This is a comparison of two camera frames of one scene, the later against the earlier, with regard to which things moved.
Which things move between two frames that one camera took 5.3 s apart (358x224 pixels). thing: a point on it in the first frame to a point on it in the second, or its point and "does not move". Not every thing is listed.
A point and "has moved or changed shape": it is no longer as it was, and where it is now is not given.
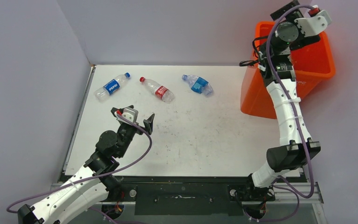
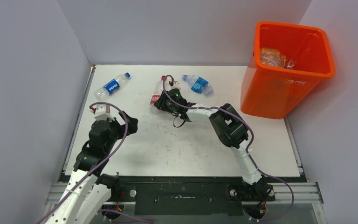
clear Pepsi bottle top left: x=101 y=94 does not move
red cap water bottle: x=161 y=92 has moved or changed shape
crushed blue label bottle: x=198 y=85 does not move
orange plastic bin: x=311 y=61 does not move
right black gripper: x=292 y=15 to x=161 y=104
